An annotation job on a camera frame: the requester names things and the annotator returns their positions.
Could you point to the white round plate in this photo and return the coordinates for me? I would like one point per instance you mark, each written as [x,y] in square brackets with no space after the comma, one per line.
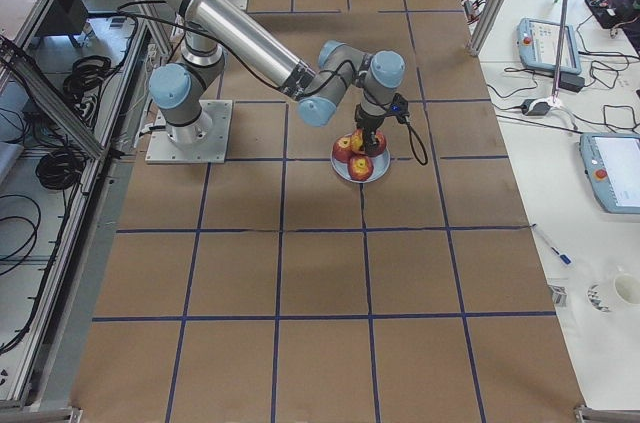
[381,165]

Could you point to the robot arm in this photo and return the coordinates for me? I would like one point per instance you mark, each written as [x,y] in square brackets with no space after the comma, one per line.
[317,92]

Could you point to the teach pendant far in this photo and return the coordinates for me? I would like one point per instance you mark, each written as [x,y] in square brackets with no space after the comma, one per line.
[537,42]

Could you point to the green tipped reach stick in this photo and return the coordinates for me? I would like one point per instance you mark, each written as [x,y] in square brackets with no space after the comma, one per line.
[553,101]

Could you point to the red apple plate rear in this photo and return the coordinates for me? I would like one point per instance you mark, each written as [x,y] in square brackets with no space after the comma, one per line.
[342,151]

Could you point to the yellow-red apple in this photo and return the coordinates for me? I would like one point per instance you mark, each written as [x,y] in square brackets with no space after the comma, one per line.
[357,142]

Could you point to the teach pendant near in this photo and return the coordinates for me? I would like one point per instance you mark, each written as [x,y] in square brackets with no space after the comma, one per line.
[611,162]

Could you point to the blue white pen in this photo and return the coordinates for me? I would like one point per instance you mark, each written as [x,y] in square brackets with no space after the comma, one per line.
[562,256]

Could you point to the teach pendant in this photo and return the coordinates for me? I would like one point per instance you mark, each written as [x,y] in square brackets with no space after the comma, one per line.
[537,42]
[611,162]

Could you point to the red apple plate front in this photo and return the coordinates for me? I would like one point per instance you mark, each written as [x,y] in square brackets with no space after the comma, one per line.
[360,167]

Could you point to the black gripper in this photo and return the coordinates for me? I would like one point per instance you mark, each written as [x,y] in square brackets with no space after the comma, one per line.
[365,122]

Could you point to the red apple plate outer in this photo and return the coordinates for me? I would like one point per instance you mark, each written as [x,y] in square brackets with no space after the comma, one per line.
[381,143]

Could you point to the red apple plate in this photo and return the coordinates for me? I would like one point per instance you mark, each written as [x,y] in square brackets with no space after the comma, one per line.
[381,143]
[342,151]
[360,167]

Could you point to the white mug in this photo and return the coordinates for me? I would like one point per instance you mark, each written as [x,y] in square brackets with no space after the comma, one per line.
[626,289]

